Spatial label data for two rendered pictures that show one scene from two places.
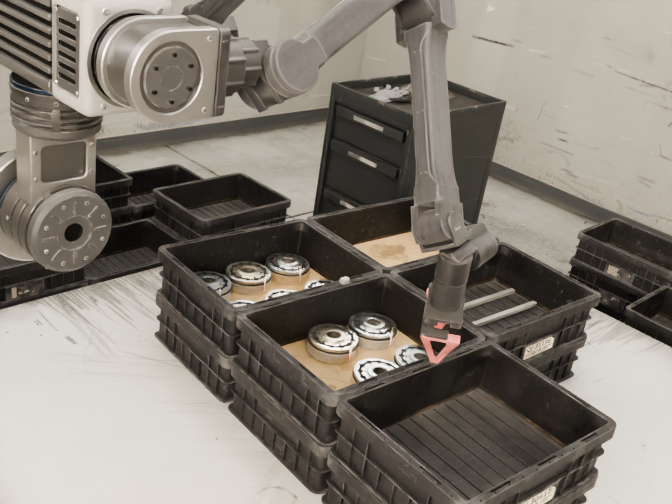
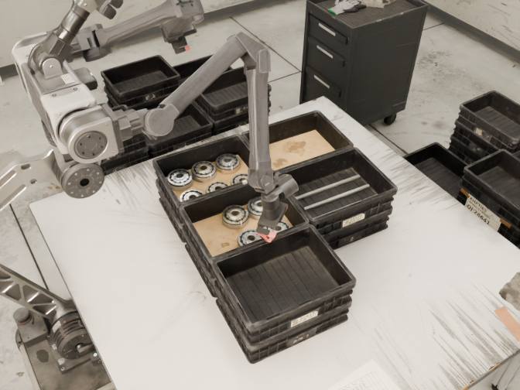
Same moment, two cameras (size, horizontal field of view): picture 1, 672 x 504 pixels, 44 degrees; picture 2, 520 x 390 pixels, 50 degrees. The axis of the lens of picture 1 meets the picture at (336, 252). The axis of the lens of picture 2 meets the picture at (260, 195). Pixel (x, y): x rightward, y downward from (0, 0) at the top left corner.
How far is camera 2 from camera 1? 0.84 m
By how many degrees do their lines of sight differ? 22
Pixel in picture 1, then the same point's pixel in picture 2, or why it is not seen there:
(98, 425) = (121, 253)
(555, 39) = not seen: outside the picture
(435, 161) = (256, 148)
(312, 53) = (169, 113)
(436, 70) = (259, 96)
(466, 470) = (278, 296)
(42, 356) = (102, 212)
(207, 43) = (106, 126)
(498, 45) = not seen: outside the picture
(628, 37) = not seen: outside the picture
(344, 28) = (195, 89)
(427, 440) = (265, 278)
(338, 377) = (233, 237)
